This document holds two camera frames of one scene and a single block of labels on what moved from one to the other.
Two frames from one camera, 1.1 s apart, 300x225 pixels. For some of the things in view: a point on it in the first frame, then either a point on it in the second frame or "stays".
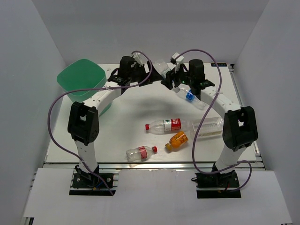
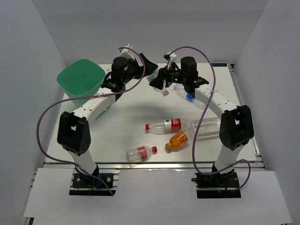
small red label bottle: [140, 153] stays
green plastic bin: [81, 74] stays
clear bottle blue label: [184, 92] stays
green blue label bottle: [161, 67] to [164, 91]
